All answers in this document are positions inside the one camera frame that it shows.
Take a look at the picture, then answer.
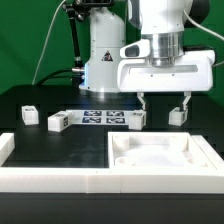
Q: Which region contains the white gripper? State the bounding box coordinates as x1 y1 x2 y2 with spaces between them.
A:
117 39 215 111

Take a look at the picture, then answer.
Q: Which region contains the white square table top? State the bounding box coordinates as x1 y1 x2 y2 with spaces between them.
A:
108 132 213 169

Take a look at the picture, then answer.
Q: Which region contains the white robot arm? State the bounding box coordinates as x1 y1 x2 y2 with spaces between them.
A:
80 0 215 101

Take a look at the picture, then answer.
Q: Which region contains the sheet of fiducial markers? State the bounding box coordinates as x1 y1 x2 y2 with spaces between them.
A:
71 110 131 125

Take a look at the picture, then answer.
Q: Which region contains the white U-shaped fence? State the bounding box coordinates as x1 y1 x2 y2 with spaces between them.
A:
0 133 224 194

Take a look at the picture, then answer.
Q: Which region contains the black cable at base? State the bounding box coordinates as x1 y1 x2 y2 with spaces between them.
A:
35 68 84 86

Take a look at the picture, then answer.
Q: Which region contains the grey cable on backdrop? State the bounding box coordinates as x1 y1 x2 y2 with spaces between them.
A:
31 0 69 86

